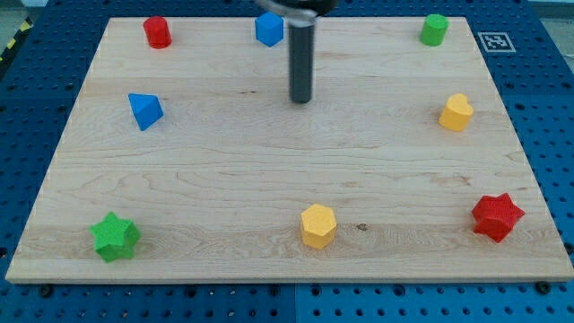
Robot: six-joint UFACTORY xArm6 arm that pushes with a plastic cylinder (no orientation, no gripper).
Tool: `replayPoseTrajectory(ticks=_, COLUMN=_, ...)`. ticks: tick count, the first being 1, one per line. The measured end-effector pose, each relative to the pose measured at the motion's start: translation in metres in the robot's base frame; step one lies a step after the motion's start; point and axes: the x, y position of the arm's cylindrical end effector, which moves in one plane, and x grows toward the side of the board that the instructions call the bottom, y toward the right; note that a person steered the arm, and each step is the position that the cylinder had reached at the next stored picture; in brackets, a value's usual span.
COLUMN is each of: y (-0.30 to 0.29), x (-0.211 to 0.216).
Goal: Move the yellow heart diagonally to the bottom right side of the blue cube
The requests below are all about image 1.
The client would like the blue pyramid block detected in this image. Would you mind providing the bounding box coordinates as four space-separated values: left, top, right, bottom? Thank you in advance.
127 93 163 131

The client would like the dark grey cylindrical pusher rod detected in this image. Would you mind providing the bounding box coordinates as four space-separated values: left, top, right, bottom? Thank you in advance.
288 21 315 104

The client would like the red cylinder block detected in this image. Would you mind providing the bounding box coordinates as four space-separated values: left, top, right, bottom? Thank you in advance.
143 16 172 49

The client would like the black and silver end effector mount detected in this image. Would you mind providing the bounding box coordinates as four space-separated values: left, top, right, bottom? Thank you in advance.
256 0 339 22

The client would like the green cylinder block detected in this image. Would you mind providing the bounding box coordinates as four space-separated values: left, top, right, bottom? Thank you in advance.
420 13 449 47

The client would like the green star block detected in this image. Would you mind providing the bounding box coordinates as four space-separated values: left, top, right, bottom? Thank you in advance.
89 212 141 263

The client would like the yellow heart block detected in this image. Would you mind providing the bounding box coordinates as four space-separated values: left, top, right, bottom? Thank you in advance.
439 93 474 132

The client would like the wooden board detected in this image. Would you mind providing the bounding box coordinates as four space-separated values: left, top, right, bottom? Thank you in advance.
6 17 573 284

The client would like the blue cube block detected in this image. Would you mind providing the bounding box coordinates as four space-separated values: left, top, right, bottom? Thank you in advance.
255 12 283 47

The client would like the red star block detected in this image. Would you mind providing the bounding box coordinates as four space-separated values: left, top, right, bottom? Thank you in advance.
472 193 525 243

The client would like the yellow hexagon block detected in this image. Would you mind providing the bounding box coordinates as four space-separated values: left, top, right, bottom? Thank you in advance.
300 204 337 249

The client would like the white fiducial marker tag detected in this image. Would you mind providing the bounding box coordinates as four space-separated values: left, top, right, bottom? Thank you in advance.
478 31 516 53

